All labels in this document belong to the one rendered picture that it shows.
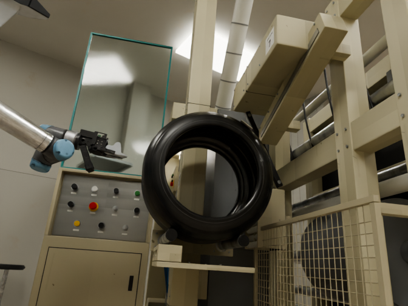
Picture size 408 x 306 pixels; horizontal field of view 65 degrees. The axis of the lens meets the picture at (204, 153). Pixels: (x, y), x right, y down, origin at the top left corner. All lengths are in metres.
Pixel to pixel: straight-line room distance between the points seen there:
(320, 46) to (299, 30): 0.12
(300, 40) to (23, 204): 4.15
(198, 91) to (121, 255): 0.99
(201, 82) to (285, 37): 0.67
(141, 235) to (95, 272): 0.30
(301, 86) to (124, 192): 1.13
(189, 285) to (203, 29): 1.46
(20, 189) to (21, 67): 1.77
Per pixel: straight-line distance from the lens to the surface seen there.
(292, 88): 1.48
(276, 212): 1.67
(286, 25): 1.42
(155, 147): 1.28
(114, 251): 1.84
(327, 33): 1.35
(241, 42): 2.39
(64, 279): 1.86
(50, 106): 5.23
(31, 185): 4.88
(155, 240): 1.56
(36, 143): 1.25
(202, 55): 1.99
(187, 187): 1.64
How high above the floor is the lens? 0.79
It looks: 20 degrees up
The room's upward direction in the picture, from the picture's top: 4 degrees clockwise
